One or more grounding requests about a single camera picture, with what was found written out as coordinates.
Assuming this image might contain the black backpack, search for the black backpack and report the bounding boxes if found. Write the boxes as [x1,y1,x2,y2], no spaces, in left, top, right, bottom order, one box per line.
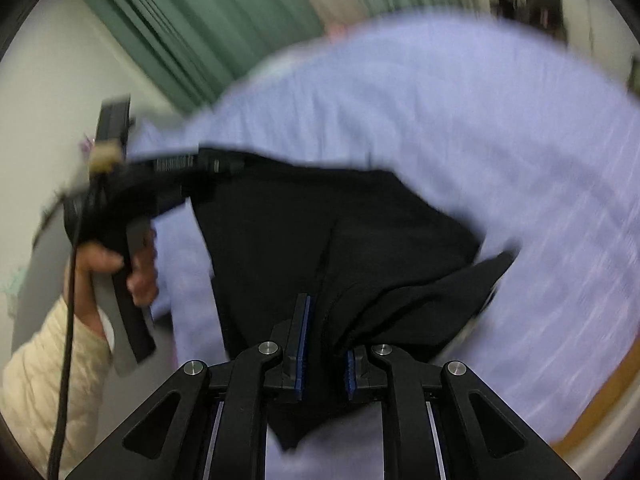
[522,0,569,41]

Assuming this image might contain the black cable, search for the black cable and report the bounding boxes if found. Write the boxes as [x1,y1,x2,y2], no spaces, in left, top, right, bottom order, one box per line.
[46,200,84,480]

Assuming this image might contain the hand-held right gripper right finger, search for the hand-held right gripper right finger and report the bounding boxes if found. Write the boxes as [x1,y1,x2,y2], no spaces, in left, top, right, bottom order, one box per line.
[345,343,576,480]

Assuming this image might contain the person's left forearm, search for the person's left forearm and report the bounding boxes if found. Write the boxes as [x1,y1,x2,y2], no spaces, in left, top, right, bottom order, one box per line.
[0,294,114,480]

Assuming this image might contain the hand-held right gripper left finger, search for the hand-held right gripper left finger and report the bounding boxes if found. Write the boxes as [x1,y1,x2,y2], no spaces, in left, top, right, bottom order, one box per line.
[65,293,312,480]

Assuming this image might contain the black bag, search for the black bag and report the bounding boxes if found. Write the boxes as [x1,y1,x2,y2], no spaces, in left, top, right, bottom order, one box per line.
[491,0,522,20]

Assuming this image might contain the wooden bed frame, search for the wooden bed frame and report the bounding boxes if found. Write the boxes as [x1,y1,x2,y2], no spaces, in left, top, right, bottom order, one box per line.
[550,339,640,467]

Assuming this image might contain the purple floral bed sheet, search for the purple floral bed sheet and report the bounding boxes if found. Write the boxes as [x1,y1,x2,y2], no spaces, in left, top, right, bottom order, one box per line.
[127,6,640,480]

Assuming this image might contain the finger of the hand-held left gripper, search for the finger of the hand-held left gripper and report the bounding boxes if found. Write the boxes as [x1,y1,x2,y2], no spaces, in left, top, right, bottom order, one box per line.
[196,146,247,182]

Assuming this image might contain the person's left hand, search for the person's left hand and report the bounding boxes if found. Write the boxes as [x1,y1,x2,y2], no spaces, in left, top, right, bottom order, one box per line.
[64,229,160,344]

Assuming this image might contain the black pants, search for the black pants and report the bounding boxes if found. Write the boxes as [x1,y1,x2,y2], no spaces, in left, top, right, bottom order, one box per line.
[192,147,519,453]

